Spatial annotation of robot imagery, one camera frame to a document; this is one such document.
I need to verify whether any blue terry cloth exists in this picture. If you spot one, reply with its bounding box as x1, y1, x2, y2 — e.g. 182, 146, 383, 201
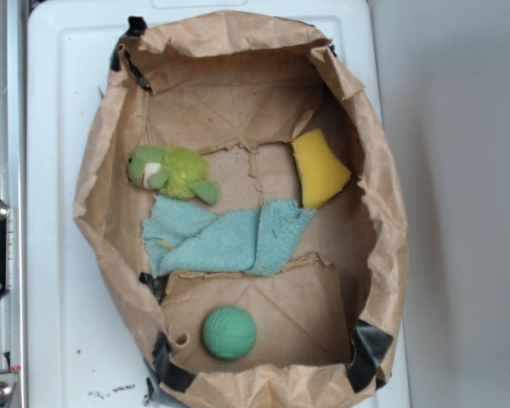
141, 195, 316, 277

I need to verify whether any brown paper bag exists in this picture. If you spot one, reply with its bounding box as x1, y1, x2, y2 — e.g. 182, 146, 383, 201
74, 11, 408, 407

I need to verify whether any yellow sponge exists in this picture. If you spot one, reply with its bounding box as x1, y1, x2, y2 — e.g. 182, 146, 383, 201
292, 129, 351, 209

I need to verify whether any green knitted ball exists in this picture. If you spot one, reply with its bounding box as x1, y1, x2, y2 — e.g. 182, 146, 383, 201
202, 305, 257, 360

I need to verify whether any white plastic bin lid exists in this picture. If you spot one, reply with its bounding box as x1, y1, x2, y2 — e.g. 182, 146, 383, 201
23, 0, 411, 408

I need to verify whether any aluminium frame rail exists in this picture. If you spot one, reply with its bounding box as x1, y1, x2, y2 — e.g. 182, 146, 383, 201
0, 1, 30, 407

